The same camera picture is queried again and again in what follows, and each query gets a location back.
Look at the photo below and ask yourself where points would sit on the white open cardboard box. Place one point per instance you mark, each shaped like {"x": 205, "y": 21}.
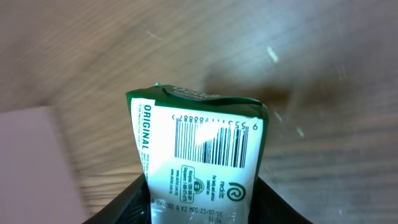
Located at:
{"x": 37, "y": 181}

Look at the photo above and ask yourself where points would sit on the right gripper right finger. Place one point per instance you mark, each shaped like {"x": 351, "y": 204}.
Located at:
{"x": 268, "y": 207}

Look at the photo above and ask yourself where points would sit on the green white soap bar packet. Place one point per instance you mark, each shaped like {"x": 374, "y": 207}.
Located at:
{"x": 200, "y": 153}

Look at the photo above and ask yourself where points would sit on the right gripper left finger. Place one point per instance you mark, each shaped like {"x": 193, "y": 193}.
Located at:
{"x": 131, "y": 206}

